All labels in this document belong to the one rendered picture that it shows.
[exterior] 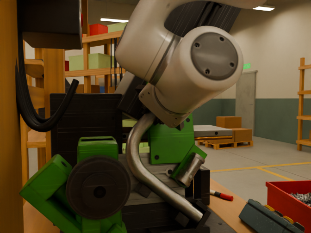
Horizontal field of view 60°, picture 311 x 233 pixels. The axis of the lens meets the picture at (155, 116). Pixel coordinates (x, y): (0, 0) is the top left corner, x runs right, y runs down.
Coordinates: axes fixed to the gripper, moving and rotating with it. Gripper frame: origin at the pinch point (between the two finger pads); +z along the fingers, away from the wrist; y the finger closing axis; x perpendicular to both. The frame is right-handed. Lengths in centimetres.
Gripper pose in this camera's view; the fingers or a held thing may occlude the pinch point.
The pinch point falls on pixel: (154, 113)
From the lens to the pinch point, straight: 61.8
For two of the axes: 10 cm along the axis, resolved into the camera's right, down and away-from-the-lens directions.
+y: -7.3, -6.8, -0.3
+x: -6.4, 7.1, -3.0
